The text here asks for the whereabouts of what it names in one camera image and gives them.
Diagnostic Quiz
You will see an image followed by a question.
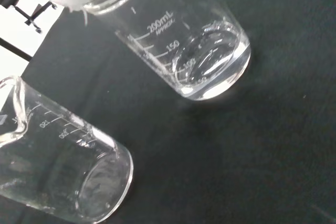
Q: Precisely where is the black tripod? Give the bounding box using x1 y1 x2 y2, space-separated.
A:
0 0 58 62

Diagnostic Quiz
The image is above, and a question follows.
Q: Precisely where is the black bench cloth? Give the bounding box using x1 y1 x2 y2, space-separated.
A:
0 0 336 224

